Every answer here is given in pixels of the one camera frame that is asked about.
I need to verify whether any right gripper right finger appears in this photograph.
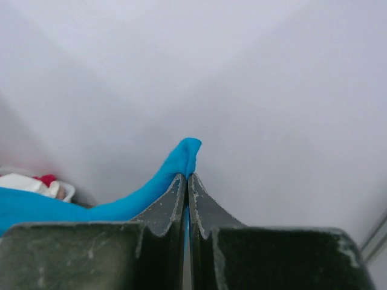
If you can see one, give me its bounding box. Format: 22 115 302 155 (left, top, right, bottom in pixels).
187 174 374 289

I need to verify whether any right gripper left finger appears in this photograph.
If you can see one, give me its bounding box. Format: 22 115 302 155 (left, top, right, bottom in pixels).
1 175 186 289

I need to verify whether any blue t shirt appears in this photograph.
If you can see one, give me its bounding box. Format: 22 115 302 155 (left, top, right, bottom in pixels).
0 137 203 235

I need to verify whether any white plastic bin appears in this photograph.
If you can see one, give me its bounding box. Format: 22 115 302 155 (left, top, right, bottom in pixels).
0 164 76 203

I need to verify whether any red t shirt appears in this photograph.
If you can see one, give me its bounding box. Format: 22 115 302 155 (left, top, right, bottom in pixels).
33 174 57 187

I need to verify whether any white t shirt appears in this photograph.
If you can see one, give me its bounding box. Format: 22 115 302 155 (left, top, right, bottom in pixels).
1 173 65 200

